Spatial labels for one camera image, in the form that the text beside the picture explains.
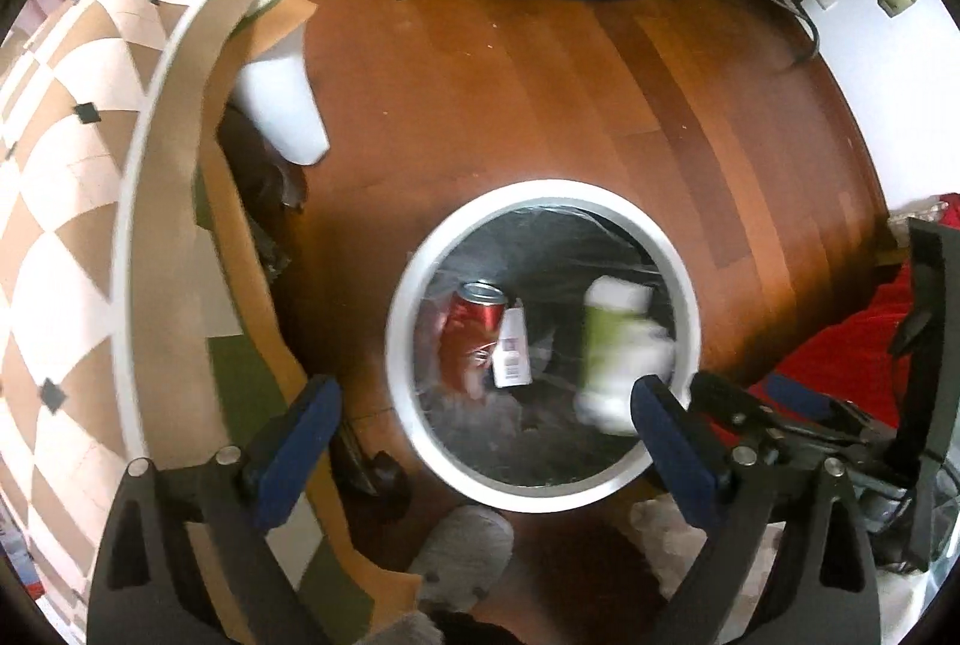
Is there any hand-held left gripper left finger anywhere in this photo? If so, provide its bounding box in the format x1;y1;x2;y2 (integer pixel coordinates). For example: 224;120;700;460
84;375;344;645

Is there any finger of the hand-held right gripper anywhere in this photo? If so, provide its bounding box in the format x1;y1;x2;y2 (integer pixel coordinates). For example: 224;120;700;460
688;372;788;447
765;373;893;451

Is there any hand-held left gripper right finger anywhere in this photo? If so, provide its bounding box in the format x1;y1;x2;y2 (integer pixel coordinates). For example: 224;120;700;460
630;375;882;645

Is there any green and white bottle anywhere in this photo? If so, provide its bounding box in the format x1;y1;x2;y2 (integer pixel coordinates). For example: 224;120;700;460
574;276;676;436

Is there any small white box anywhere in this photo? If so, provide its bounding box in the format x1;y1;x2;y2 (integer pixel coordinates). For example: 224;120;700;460
491;307;535;389

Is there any red drink can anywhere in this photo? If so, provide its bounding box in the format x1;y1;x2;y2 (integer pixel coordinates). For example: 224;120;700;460
439;281;507;398

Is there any white round trash bin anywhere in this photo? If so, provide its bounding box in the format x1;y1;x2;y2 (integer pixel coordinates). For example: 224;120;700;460
385;178;702;512

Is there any red blanket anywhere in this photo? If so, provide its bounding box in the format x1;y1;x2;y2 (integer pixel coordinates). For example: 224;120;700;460
739;255;931;436

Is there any dark shoe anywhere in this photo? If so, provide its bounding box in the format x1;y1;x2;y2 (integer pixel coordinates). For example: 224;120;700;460
330;427;412;515

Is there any grey fuzzy slipper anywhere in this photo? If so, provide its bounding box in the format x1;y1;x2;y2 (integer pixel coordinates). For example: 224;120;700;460
628;495;725;605
407;504;515;614

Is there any tan under tablecloth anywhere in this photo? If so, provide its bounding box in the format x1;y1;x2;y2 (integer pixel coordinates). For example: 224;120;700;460
193;0;422;645

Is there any clear plastic bin liner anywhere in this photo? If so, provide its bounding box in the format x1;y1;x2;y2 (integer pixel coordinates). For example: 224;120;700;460
409;206;680;488

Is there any dark brown object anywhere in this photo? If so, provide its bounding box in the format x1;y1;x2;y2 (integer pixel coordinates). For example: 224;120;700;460
216;105;310;275

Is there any checkered brown white tablecloth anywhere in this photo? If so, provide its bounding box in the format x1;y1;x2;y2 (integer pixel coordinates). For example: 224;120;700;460
0;0;316;645

